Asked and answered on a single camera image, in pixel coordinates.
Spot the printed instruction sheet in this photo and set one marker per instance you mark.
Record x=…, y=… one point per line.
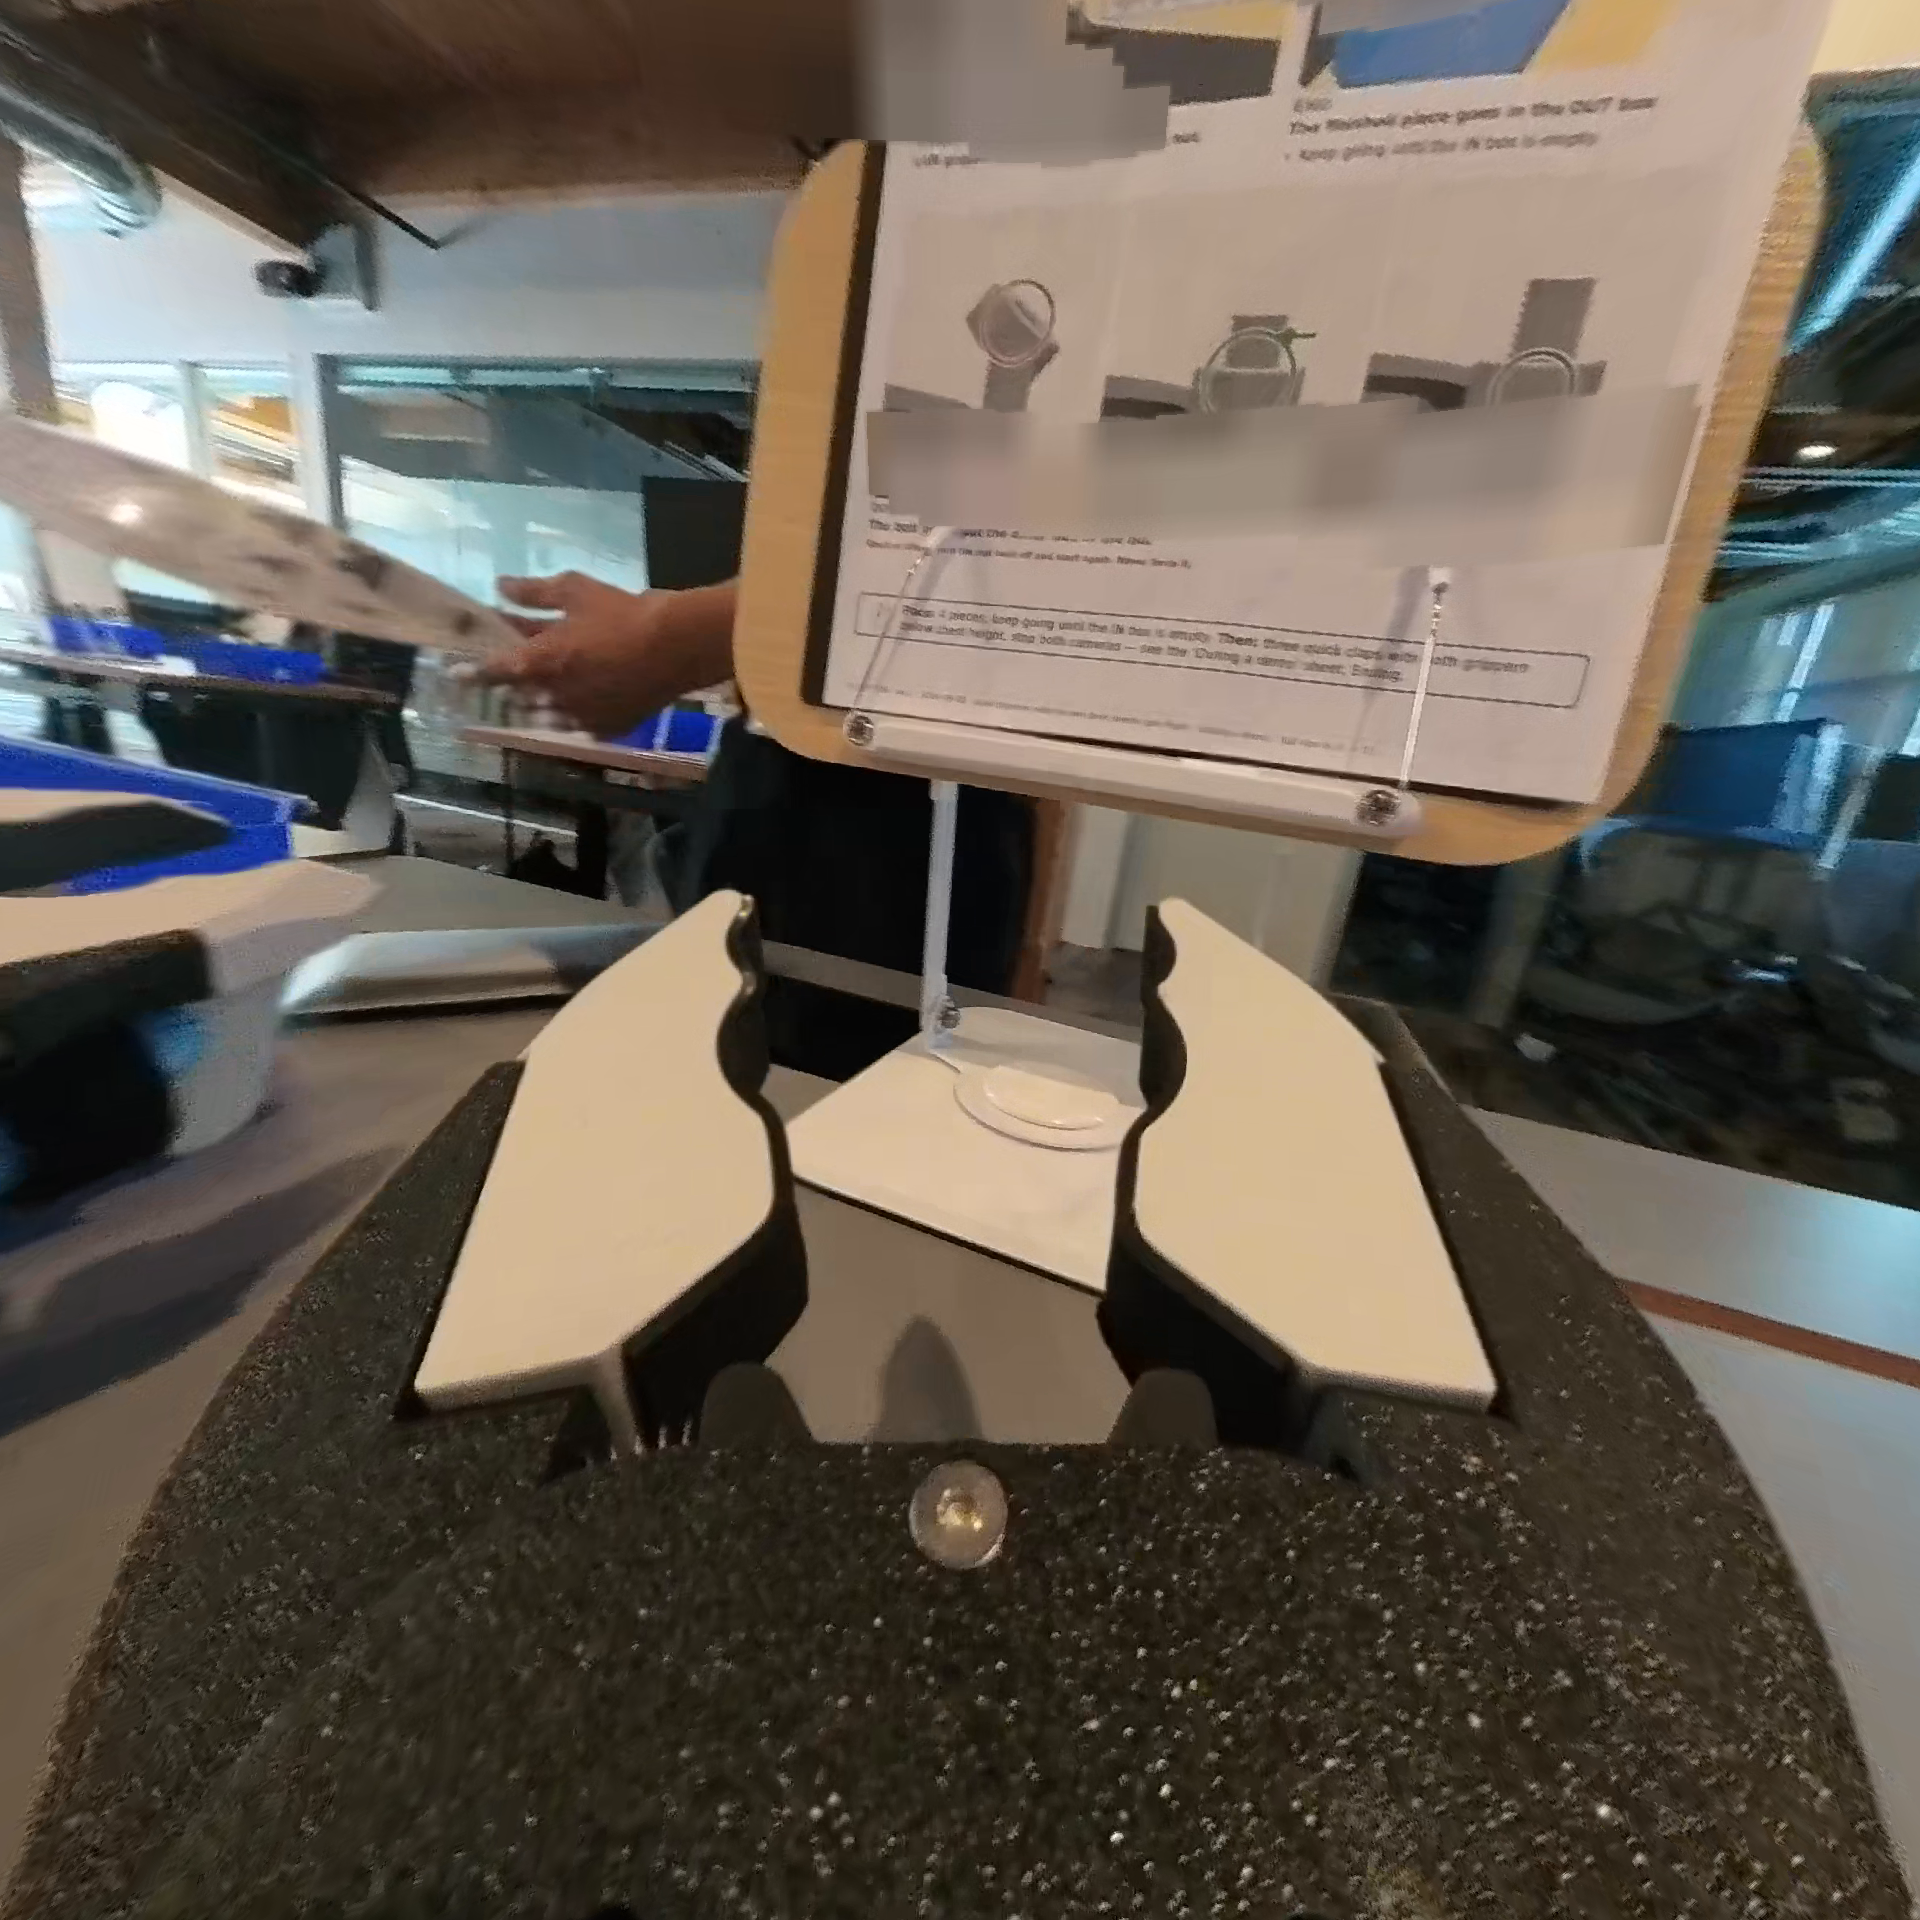
x=1201, y=255

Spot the white paper sheet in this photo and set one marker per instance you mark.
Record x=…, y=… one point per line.
x=225, y=546

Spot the large blue plastic bin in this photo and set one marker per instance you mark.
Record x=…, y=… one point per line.
x=135, y=773

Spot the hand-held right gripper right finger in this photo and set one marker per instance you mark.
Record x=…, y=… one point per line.
x=1289, y=1184

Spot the row of blue bins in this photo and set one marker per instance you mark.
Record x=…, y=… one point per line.
x=182, y=648

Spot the black monitor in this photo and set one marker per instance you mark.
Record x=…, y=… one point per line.
x=693, y=532

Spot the small blue plastic bin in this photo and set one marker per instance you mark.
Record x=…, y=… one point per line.
x=672, y=730

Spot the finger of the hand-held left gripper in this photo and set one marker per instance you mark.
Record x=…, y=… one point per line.
x=106, y=848
x=194, y=913

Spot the black office chair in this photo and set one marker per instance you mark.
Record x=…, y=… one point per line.
x=1741, y=944

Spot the another person's forearm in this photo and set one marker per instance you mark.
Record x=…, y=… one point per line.
x=698, y=639

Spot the white board stand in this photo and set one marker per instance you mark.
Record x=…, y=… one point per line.
x=902, y=1170

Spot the silver ventilation duct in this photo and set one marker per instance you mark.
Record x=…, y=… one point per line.
x=77, y=164

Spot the grey metal plate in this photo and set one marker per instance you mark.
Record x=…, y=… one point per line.
x=450, y=968

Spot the ceiling security camera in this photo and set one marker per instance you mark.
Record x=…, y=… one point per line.
x=289, y=277

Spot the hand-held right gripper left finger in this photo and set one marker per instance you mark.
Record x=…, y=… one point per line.
x=616, y=1170

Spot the background work table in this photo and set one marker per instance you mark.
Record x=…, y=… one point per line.
x=194, y=691
x=585, y=751

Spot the wooden display board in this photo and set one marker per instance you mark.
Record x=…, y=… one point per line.
x=795, y=450

